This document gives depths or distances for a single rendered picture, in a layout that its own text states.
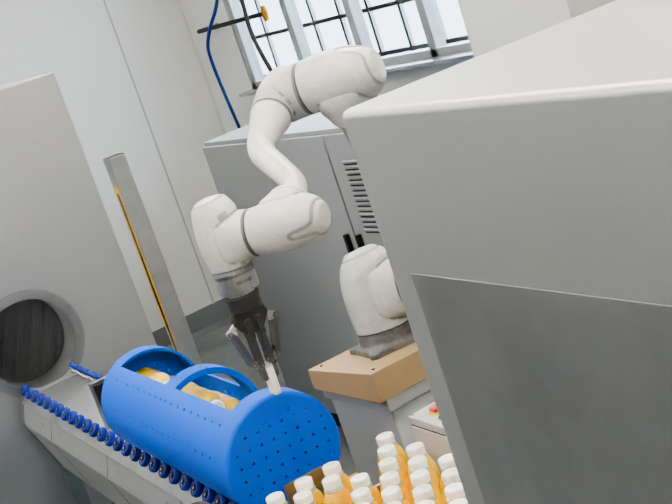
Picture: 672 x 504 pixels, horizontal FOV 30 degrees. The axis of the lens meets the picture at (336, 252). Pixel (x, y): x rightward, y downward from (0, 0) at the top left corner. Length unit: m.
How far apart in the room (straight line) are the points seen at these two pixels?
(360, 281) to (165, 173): 5.11
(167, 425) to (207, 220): 0.68
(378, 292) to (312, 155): 1.90
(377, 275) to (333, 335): 2.31
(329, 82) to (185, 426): 0.87
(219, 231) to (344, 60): 0.59
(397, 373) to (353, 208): 1.87
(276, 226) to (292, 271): 3.11
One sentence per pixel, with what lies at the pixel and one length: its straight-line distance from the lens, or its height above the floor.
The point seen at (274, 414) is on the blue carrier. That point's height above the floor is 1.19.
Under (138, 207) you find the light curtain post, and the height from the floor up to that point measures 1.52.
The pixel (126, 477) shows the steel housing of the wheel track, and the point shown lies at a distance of 3.71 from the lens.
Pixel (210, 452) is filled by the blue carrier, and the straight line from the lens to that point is 2.84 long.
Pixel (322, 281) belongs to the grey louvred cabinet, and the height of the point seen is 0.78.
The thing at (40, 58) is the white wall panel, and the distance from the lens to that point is 8.04.
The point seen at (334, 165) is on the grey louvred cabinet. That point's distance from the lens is 4.99.
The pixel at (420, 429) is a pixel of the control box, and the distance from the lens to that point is 2.75.
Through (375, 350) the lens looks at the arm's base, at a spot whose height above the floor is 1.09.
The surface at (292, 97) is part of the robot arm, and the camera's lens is 2.99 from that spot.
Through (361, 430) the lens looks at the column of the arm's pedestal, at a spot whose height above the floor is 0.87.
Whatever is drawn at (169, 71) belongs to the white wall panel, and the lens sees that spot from 8.36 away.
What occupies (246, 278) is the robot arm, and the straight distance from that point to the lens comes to 2.62.
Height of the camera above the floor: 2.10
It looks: 13 degrees down
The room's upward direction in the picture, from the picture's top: 19 degrees counter-clockwise
